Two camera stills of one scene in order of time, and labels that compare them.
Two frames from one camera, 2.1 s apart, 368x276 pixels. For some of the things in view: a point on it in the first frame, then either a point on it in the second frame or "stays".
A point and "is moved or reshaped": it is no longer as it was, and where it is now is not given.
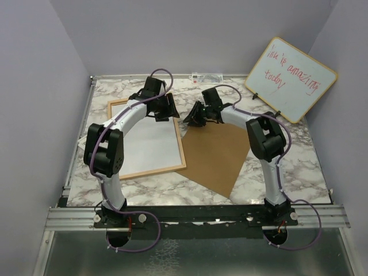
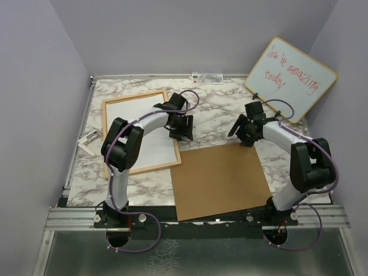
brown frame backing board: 214,154 is moved or reshaped
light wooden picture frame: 153,172 → 158,149
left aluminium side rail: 65,197 stays
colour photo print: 151,144 stays
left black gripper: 169,110 → 187,127
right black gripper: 193,117 → 246,141
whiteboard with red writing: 289,80 stays
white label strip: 198,78 stays
